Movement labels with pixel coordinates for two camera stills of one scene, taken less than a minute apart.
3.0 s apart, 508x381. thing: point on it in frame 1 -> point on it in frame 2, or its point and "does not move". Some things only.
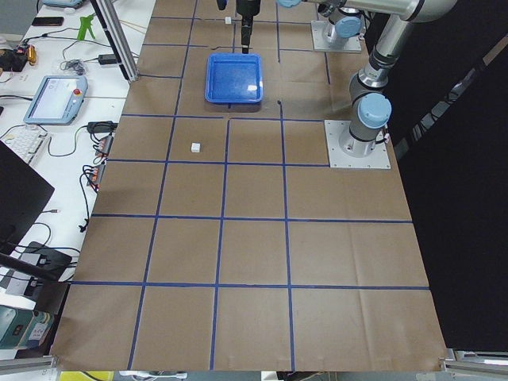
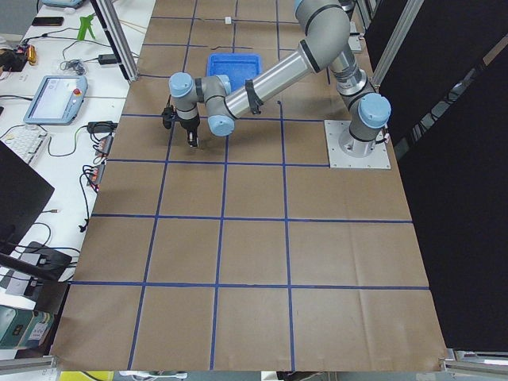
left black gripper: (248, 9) -> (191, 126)
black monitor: (24, 194) does not move
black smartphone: (48, 21) does not move
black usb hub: (105, 144) does not move
